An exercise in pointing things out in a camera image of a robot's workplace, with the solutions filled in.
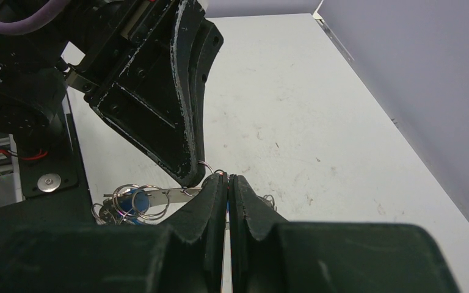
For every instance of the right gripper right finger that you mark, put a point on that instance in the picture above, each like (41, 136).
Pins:
(272, 254)

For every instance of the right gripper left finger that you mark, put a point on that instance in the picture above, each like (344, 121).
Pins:
(181, 254)

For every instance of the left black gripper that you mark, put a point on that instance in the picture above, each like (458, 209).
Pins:
(144, 73)

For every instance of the round steel key organizer disc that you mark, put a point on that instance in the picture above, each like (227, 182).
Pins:
(109, 213)

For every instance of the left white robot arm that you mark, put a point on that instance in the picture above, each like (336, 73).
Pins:
(36, 60)

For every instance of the blue key tag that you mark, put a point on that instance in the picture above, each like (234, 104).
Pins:
(129, 201)

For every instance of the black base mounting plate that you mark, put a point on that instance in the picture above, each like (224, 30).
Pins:
(54, 188)

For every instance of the aluminium frame rail back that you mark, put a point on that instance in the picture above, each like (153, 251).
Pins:
(331, 35)

